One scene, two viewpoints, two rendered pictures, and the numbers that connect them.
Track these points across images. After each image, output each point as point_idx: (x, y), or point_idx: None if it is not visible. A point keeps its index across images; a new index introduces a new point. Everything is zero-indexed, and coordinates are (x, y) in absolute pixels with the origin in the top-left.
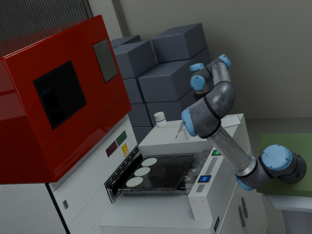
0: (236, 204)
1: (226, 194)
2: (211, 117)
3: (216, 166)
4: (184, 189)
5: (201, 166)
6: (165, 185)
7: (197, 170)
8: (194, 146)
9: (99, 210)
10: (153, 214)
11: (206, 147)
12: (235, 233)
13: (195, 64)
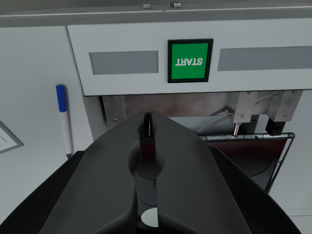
0: (188, 8)
1: (248, 10)
2: None
3: (303, 33)
4: (256, 118)
5: (180, 107)
6: (267, 161)
7: (196, 112)
8: None
9: (298, 227)
10: (302, 147)
11: (99, 122)
12: (223, 5)
13: None
